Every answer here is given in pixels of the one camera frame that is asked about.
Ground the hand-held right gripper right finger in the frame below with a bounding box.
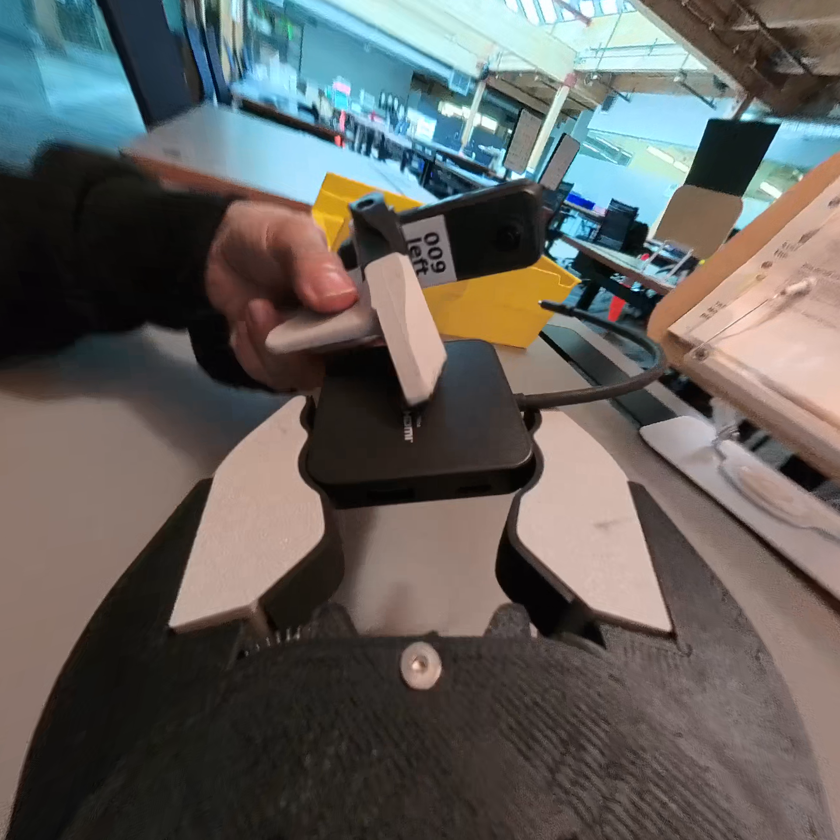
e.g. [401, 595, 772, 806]
[495, 407, 676, 641]

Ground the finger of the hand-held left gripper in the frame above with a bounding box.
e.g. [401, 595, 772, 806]
[363, 251, 450, 408]
[264, 304, 383, 357]

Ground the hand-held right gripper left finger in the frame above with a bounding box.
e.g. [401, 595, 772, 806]
[167, 394, 345, 647]

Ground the yellow plastic bin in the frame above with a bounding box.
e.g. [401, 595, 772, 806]
[310, 172, 581, 349]

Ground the black square usb hub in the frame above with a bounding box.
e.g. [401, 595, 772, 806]
[305, 339, 536, 509]

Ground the person's left forearm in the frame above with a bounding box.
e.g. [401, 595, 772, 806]
[0, 144, 237, 368]

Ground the person's left hand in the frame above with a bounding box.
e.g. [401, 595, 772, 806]
[205, 199, 362, 392]

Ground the sign board on stand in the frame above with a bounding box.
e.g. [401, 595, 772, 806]
[504, 108, 544, 177]
[538, 133, 581, 193]

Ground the black office chair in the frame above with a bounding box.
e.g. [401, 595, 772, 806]
[594, 199, 641, 253]

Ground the beige board stand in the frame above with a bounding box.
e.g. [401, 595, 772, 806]
[656, 185, 744, 263]

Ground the wooden document stand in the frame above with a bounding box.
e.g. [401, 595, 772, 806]
[640, 152, 840, 581]

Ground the printed instruction sheet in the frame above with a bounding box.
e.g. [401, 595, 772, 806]
[666, 190, 840, 427]

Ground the thick grey hub cable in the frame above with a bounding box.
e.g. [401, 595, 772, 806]
[515, 298, 667, 411]

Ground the black desk cable cover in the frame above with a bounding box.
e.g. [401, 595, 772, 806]
[541, 322, 680, 427]

